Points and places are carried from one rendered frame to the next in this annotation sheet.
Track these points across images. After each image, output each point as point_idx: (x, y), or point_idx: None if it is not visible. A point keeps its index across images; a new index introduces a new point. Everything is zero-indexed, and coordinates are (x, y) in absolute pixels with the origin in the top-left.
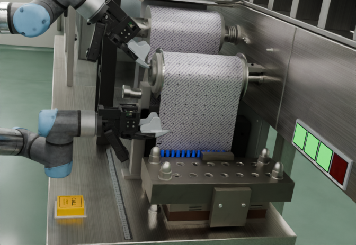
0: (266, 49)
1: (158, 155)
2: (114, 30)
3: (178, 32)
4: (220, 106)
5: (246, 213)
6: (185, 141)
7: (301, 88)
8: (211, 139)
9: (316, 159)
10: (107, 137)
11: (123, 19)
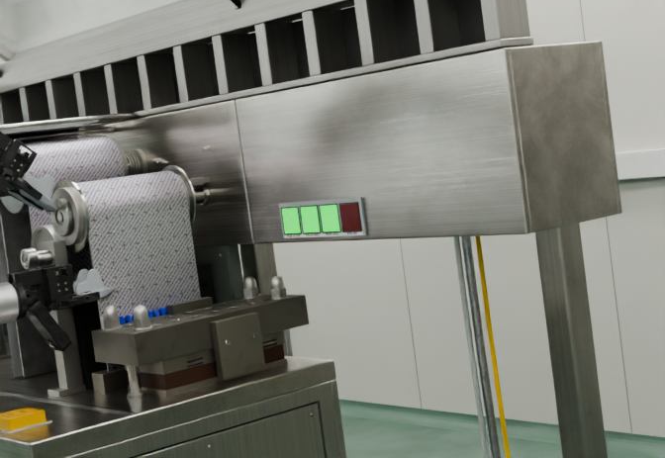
0: (202, 147)
1: (117, 316)
2: (3, 162)
3: (63, 169)
4: (169, 237)
5: (261, 348)
6: (139, 301)
7: (270, 165)
8: (171, 291)
9: (322, 229)
10: (36, 314)
11: (9, 146)
